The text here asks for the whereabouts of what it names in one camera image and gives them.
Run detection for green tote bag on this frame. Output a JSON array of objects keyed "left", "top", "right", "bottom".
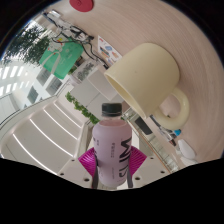
[{"left": 39, "top": 38, "right": 84, "bottom": 80}]

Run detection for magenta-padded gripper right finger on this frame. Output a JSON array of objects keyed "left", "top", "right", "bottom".
[{"left": 125, "top": 146, "right": 168, "bottom": 188}]

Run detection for flat round red coaster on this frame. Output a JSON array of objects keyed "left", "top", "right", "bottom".
[{"left": 69, "top": 0, "right": 95, "bottom": 13}]

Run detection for green plants atop cabinet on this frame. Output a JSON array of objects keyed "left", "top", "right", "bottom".
[{"left": 64, "top": 91, "right": 101, "bottom": 125}]

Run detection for tangled black cables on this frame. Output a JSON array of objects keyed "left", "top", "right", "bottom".
[{"left": 53, "top": 25, "right": 108, "bottom": 62}]

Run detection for clear plastic water bottle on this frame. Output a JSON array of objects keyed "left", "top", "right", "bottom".
[{"left": 71, "top": 59, "right": 101, "bottom": 83}]

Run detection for pale yellow mug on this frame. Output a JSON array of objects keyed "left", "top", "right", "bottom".
[{"left": 103, "top": 42, "right": 191, "bottom": 131}]

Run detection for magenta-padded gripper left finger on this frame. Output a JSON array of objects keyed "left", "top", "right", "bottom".
[{"left": 57, "top": 146, "right": 100, "bottom": 190}]

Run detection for colourful sticker sheet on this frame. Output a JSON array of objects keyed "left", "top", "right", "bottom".
[{"left": 97, "top": 34, "right": 123, "bottom": 63}]

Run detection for purple drink bottle black cap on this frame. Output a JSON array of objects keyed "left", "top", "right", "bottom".
[{"left": 92, "top": 102, "right": 133, "bottom": 188}]

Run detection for green plant hedge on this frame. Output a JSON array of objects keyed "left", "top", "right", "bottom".
[{"left": 1, "top": 24, "right": 51, "bottom": 66}]

